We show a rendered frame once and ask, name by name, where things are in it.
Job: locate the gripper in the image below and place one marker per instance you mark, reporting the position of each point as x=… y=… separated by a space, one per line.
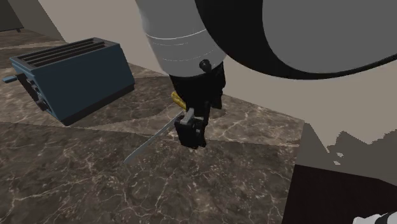
x=197 y=90

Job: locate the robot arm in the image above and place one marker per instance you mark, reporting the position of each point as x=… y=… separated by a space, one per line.
x=325 y=34

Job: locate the blue toaster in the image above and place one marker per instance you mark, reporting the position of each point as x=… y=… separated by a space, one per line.
x=83 y=77

